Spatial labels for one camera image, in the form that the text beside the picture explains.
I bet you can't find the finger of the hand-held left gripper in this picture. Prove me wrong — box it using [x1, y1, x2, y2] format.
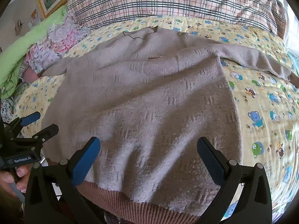
[9, 111, 41, 132]
[14, 124, 59, 146]

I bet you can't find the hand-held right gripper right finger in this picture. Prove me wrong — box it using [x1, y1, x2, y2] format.
[197, 137, 273, 224]

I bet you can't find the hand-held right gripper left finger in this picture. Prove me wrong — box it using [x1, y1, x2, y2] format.
[24, 136, 110, 224]

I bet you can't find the beige knitted sweater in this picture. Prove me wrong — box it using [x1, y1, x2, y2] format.
[37, 26, 299, 224]

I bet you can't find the person's left hand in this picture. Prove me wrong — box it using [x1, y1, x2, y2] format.
[0, 162, 32, 199]

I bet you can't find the small-flower printed fabric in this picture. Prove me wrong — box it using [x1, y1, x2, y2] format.
[0, 97, 20, 125]

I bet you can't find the yellow bear printed bed sheet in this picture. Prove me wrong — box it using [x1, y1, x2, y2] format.
[13, 14, 299, 224]

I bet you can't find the green quilt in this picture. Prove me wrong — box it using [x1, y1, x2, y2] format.
[0, 5, 69, 98]

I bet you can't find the pink floral cloth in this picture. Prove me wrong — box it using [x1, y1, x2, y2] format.
[20, 13, 92, 81]

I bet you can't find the plaid quilt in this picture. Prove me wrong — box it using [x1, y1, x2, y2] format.
[67, 0, 288, 38]

